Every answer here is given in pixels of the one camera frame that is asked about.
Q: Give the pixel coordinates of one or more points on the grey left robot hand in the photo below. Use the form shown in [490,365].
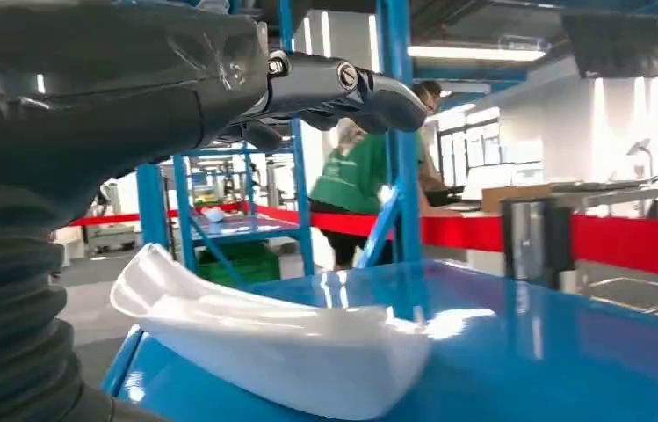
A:
[101,87]

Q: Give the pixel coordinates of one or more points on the white plastic shell part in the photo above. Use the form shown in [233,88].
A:
[282,361]
[214,215]

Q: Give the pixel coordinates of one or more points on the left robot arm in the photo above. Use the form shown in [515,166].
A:
[8,326]

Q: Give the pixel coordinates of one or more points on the green plastic crate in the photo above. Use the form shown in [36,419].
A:
[247,265]

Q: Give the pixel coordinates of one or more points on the person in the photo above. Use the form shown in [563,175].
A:
[352,175]

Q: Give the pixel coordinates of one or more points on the cardboard box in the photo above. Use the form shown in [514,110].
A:
[515,199]

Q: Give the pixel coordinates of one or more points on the steel table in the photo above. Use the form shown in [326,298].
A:
[625,195]

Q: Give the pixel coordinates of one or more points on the red barrier tape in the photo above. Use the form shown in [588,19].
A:
[625,244]

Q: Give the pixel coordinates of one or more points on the barrier post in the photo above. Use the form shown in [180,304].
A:
[529,244]

